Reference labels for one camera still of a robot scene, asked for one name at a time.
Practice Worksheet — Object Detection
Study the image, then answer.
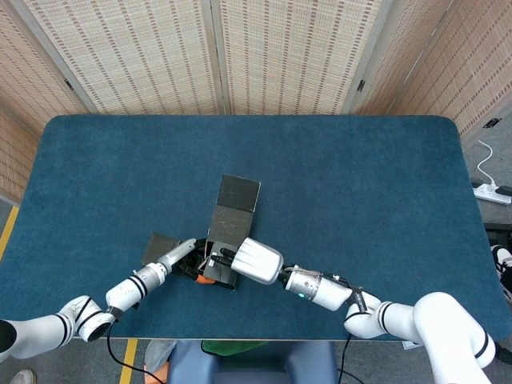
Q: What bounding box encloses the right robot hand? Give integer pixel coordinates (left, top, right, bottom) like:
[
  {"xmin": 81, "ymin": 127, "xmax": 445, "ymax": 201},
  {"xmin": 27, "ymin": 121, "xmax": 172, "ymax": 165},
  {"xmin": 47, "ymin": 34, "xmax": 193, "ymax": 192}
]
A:
[{"xmin": 210, "ymin": 237, "xmax": 285, "ymax": 286}]

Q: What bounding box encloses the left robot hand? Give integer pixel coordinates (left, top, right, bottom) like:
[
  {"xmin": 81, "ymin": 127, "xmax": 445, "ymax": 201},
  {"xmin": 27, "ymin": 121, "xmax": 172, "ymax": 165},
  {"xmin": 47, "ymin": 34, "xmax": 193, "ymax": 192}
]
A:
[{"xmin": 158, "ymin": 238, "xmax": 217, "ymax": 286}]

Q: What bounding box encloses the dark cardboard box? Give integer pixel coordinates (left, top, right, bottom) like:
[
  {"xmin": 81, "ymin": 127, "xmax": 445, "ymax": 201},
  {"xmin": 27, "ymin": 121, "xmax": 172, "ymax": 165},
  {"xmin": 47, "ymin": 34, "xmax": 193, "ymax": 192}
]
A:
[{"xmin": 140, "ymin": 174, "xmax": 262, "ymax": 291}]

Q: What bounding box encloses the grey cloth bundle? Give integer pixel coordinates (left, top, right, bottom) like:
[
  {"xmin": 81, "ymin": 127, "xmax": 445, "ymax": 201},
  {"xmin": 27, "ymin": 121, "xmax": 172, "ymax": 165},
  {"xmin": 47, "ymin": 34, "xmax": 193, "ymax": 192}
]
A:
[{"xmin": 143, "ymin": 339, "xmax": 178, "ymax": 375}]

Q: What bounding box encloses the blue robot body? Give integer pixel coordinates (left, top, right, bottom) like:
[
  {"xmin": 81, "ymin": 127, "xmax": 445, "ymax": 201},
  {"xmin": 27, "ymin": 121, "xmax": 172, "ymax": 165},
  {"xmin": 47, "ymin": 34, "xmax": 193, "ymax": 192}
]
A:
[{"xmin": 167, "ymin": 340, "xmax": 337, "ymax": 384}]

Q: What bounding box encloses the woven bamboo screen panel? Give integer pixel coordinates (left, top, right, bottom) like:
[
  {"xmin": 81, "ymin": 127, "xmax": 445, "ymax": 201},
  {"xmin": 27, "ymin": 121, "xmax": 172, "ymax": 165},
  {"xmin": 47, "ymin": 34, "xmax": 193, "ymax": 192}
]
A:
[
  {"xmin": 391, "ymin": 0, "xmax": 512, "ymax": 139},
  {"xmin": 211, "ymin": 0, "xmax": 385, "ymax": 116},
  {"xmin": 15, "ymin": 0, "xmax": 225, "ymax": 116},
  {"xmin": 347, "ymin": 0, "xmax": 461, "ymax": 117},
  {"xmin": 0, "ymin": 0, "xmax": 93, "ymax": 205}
]

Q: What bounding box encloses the white power strip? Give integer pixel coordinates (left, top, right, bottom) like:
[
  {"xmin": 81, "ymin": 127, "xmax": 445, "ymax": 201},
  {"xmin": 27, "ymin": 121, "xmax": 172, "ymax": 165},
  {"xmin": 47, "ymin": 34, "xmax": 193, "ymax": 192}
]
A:
[{"xmin": 473, "ymin": 182, "xmax": 512, "ymax": 205}]

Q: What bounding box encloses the black equipment case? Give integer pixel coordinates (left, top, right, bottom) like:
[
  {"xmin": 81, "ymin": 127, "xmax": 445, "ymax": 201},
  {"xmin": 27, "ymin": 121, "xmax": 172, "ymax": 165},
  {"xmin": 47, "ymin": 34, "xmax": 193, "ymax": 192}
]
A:
[{"xmin": 484, "ymin": 222, "xmax": 512, "ymax": 241}]

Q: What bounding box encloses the black and white shoe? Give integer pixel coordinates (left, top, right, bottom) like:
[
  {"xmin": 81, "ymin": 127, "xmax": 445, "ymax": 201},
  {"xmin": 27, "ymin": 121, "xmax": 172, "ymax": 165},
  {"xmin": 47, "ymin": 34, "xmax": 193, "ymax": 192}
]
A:
[{"xmin": 490, "ymin": 244, "xmax": 512, "ymax": 303}]

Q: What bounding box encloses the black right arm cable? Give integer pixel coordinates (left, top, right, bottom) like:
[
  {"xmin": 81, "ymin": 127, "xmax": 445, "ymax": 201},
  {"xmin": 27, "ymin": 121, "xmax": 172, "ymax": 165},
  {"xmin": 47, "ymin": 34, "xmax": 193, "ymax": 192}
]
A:
[{"xmin": 322, "ymin": 271, "xmax": 357, "ymax": 384}]

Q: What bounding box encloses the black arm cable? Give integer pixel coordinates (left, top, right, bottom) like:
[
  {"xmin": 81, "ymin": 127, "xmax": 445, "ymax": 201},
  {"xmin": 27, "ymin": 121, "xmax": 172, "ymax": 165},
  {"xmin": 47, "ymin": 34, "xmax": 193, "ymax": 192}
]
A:
[
  {"xmin": 322, "ymin": 271, "xmax": 357, "ymax": 384},
  {"xmin": 106, "ymin": 318, "xmax": 165, "ymax": 384}
]

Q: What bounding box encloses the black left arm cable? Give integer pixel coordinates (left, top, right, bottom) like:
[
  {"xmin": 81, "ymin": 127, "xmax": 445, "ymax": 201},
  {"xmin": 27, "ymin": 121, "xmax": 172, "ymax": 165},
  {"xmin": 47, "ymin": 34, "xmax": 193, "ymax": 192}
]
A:
[{"xmin": 106, "ymin": 318, "xmax": 165, "ymax": 384}]

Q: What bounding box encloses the white power cable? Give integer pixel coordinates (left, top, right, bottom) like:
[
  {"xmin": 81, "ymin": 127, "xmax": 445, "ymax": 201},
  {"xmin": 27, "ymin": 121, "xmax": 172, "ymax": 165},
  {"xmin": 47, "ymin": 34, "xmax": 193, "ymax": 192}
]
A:
[{"xmin": 478, "ymin": 139, "xmax": 499, "ymax": 190}]

